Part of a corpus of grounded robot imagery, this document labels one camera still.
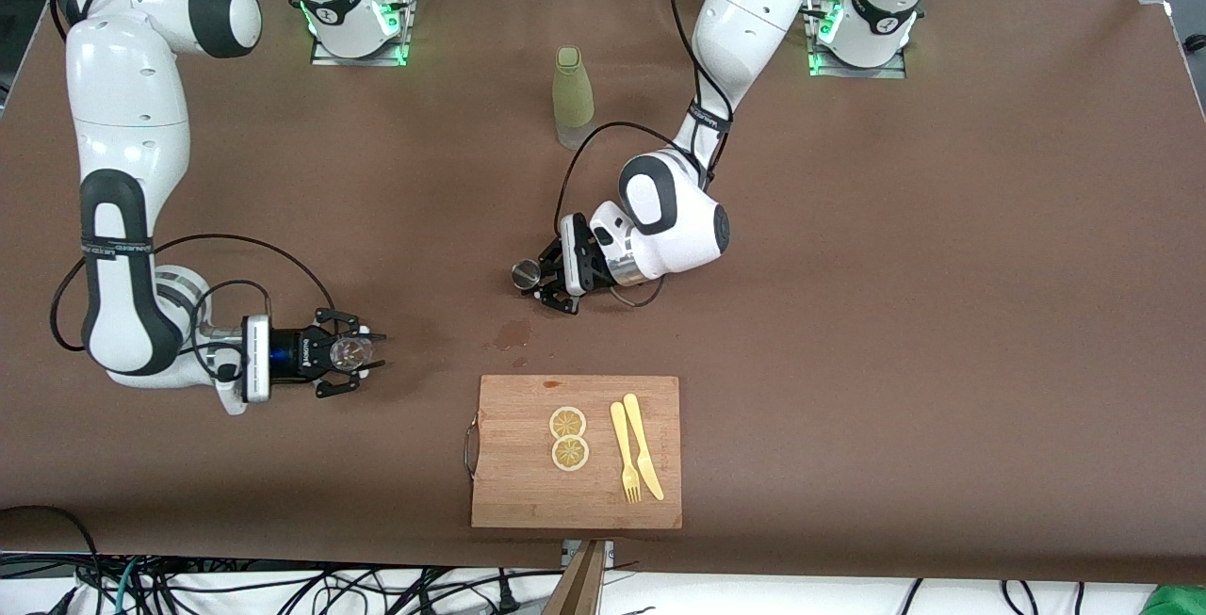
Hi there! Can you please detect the small clear glass cup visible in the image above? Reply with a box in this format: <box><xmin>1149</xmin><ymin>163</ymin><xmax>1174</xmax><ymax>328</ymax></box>
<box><xmin>330</xmin><ymin>334</ymin><xmax>375</xmax><ymax>373</ymax></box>

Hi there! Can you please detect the brown liquid spill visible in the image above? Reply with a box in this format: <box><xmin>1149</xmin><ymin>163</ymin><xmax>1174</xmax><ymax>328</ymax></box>
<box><xmin>485</xmin><ymin>314</ymin><xmax>552</xmax><ymax>354</ymax></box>

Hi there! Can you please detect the yellow plastic fork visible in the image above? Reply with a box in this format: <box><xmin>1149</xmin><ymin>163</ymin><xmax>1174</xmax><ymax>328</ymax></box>
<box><xmin>610</xmin><ymin>401</ymin><xmax>643</xmax><ymax>505</ymax></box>

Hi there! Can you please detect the green sleeved glass bottle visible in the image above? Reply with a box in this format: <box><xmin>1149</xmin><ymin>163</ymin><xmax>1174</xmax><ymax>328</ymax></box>
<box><xmin>553</xmin><ymin>47</ymin><xmax>596</xmax><ymax>151</ymax></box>

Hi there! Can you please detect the yellow plastic knife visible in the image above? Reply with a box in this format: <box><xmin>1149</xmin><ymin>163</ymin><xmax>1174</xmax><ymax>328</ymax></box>
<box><xmin>623</xmin><ymin>393</ymin><xmax>665</xmax><ymax>501</ymax></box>

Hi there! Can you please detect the wooden cutting board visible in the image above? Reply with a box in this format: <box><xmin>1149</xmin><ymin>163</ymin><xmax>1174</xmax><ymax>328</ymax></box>
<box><xmin>464</xmin><ymin>375</ymin><xmax>683</xmax><ymax>531</ymax></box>

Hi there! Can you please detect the brown table cloth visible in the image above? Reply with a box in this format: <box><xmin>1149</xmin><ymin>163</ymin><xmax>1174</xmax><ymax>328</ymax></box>
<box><xmin>0</xmin><ymin>0</ymin><xmax>1206</xmax><ymax>588</ymax></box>

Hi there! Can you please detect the green plastic object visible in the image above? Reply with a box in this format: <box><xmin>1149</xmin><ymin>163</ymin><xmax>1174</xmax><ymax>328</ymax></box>
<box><xmin>1140</xmin><ymin>585</ymin><xmax>1206</xmax><ymax>615</ymax></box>

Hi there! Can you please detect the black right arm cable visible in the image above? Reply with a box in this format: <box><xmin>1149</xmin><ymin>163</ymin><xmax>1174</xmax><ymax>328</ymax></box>
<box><xmin>49</xmin><ymin>234</ymin><xmax>335</xmax><ymax>380</ymax></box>

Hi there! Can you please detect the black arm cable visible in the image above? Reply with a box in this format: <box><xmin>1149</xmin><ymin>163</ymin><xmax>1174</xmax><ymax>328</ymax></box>
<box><xmin>554</xmin><ymin>0</ymin><xmax>736</xmax><ymax>307</ymax></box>
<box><xmin>49</xmin><ymin>234</ymin><xmax>335</xmax><ymax>380</ymax></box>

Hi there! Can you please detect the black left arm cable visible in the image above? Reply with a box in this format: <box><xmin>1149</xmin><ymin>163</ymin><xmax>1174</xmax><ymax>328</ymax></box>
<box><xmin>554</xmin><ymin>0</ymin><xmax>736</xmax><ymax>307</ymax></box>

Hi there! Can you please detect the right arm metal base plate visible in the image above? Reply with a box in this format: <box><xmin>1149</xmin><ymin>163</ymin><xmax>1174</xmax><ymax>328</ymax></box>
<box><xmin>311</xmin><ymin>0</ymin><xmax>412</xmax><ymax>67</ymax></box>

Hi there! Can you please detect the wooden stand post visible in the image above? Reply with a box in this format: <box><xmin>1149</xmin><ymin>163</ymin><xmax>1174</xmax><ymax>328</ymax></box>
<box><xmin>545</xmin><ymin>540</ymin><xmax>615</xmax><ymax>615</ymax></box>

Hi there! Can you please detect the thick black floor cable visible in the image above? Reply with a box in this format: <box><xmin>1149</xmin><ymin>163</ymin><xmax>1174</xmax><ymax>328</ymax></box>
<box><xmin>0</xmin><ymin>505</ymin><xmax>100</xmax><ymax>615</ymax></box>

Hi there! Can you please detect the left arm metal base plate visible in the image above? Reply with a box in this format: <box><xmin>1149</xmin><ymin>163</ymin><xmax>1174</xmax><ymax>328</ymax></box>
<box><xmin>807</xmin><ymin>0</ymin><xmax>907</xmax><ymax>79</ymax></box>

